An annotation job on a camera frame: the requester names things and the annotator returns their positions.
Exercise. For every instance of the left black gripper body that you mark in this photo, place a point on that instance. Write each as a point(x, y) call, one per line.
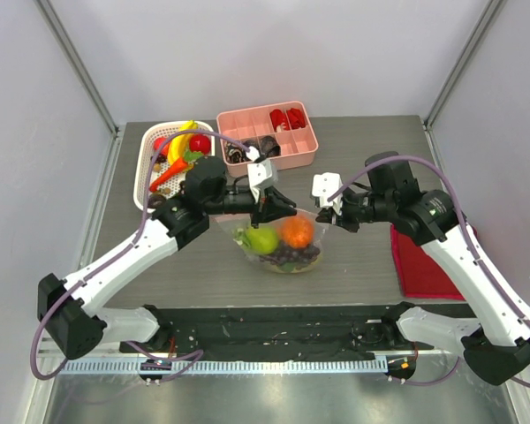
point(232, 201)

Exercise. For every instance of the orange carrot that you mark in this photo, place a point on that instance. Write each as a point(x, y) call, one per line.
point(182, 164)

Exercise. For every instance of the white slotted cable duct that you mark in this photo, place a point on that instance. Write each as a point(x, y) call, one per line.
point(143, 366)

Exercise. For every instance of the green pear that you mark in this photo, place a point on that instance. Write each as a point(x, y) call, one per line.
point(262, 240)

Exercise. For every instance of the white plastic fruit basket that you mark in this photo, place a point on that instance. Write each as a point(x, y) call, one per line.
point(142, 173)

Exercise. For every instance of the pink compartment organizer box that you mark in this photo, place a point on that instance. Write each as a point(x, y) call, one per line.
point(298, 147)

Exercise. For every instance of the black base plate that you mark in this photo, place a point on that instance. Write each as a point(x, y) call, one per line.
point(279, 334)

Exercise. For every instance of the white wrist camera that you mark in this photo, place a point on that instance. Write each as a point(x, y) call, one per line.
point(262, 174)
point(323, 187)

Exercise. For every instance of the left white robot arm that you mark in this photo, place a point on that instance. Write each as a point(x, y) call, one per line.
point(73, 309)

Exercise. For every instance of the dark mangosteen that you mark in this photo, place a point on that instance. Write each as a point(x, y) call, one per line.
point(155, 200)

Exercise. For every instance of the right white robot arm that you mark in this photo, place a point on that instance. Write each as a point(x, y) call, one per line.
point(415, 197)

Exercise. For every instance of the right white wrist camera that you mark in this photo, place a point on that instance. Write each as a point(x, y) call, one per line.
point(323, 187)

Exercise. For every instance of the clear pink zip top bag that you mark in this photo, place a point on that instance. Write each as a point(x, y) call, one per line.
point(231, 223)

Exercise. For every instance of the black items in organizer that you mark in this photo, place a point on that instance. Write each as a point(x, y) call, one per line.
point(266, 146)

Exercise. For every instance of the dark purple grape bunch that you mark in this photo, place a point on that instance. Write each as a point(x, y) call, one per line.
point(286, 257)

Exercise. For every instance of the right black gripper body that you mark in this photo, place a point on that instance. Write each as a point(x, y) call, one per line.
point(344, 215)

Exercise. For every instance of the yellow banana bunch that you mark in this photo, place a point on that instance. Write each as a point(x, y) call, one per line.
point(178, 145)

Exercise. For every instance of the red folded cloth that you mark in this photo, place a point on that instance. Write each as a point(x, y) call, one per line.
point(419, 275)

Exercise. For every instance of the red items in organizer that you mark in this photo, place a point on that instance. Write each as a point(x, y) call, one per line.
point(287, 120)

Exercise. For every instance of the orange pumpkin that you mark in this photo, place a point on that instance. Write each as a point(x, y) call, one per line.
point(297, 232)

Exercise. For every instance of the red apple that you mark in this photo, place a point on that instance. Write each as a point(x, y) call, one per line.
point(200, 143)

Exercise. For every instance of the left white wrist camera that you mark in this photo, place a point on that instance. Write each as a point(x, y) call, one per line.
point(262, 174)

